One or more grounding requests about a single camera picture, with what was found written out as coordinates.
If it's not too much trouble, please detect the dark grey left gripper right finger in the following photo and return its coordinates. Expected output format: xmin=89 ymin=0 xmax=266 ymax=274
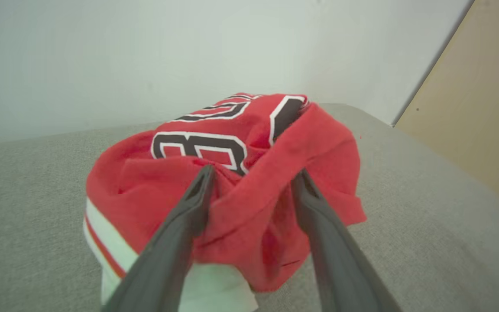
xmin=291 ymin=169 xmax=402 ymax=312

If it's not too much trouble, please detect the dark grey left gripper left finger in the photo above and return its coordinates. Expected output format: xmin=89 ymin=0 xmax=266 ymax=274
xmin=101 ymin=164 xmax=216 ymax=312

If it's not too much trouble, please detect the red Bulls 23 jersey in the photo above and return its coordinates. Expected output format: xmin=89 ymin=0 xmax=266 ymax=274
xmin=83 ymin=92 xmax=368 ymax=312

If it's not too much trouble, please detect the beige wooden panel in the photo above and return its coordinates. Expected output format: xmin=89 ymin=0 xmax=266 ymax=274
xmin=390 ymin=0 xmax=499 ymax=213

